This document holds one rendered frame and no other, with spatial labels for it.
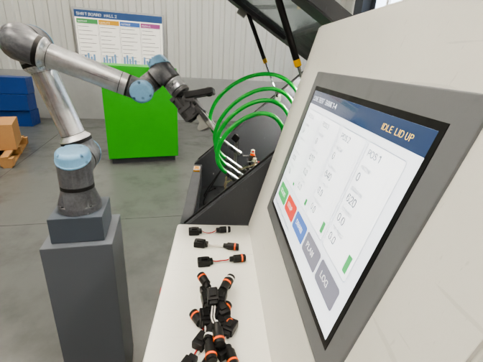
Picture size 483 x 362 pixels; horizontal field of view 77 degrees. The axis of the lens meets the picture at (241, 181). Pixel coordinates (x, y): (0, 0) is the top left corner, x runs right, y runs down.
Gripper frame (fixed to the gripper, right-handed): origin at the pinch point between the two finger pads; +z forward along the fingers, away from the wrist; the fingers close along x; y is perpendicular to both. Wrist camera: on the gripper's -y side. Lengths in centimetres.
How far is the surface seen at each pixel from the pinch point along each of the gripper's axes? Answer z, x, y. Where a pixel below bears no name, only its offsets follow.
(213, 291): 33, 64, 11
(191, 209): 18.8, 14.6, 22.9
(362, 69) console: 17, 67, -34
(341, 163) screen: 26, 72, -23
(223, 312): 37, 65, 11
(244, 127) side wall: 3.5, -33.9, -6.1
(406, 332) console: 37, 92, -16
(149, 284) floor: 43, -66, 113
